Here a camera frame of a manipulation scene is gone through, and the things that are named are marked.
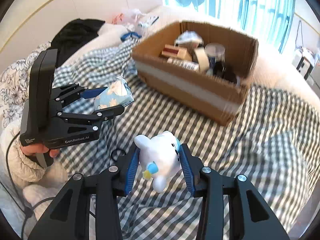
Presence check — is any white orange plastic bag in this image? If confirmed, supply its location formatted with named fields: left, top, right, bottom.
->
left=112, top=9, right=159, bottom=31

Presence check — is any floral white quilt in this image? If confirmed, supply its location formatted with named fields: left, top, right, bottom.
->
left=1, top=42, right=51, bottom=129

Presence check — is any left hand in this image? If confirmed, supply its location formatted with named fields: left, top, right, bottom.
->
left=20, top=144, right=60, bottom=158

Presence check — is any black garment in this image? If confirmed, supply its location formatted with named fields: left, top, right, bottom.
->
left=49, top=18, right=105, bottom=68

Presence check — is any wooden block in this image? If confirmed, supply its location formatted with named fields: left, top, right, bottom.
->
left=161, top=44, right=192, bottom=61

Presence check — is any brown cardboard box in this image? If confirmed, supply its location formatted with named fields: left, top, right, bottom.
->
left=131, top=21, right=259, bottom=126

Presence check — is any white fleece sleeve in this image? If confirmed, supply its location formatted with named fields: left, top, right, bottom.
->
left=1, top=120, right=68, bottom=189

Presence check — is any blue curtain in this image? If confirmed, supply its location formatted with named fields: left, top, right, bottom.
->
left=163, top=0, right=296, bottom=52

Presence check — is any black cable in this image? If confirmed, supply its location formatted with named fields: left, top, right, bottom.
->
left=5, top=132, right=56, bottom=238

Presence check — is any blue strap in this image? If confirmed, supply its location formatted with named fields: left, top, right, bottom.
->
left=120, top=31, right=142, bottom=42

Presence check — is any checkered bed sheet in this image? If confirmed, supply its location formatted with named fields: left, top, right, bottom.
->
left=53, top=40, right=319, bottom=239

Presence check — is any white tape roll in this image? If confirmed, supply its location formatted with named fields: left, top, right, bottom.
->
left=193, top=47, right=209, bottom=73

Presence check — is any white plush toy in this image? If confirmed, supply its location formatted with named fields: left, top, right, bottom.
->
left=134, top=131, right=181, bottom=193

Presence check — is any blue cartoon tissue pack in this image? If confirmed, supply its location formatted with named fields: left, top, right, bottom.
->
left=94, top=76, right=134, bottom=110

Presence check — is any clear plastic jar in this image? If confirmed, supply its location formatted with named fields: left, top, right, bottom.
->
left=204, top=43, right=225, bottom=68

